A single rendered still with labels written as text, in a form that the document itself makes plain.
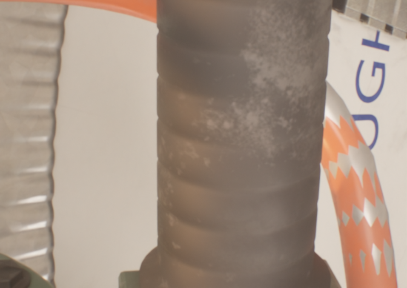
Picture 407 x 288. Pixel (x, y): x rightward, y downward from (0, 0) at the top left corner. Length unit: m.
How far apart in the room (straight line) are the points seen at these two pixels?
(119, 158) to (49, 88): 0.05
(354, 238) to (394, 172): 0.30
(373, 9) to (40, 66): 0.20
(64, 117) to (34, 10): 0.05
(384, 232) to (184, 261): 0.06
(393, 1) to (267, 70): 0.34
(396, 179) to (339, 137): 0.30
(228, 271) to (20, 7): 0.19
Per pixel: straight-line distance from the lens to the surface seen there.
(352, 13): 0.46
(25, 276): 0.23
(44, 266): 0.36
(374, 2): 0.47
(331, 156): 0.22
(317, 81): 0.16
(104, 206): 0.37
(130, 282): 0.20
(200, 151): 0.16
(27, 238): 0.36
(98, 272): 0.38
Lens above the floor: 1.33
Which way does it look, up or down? 26 degrees down
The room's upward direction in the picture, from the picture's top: 133 degrees counter-clockwise
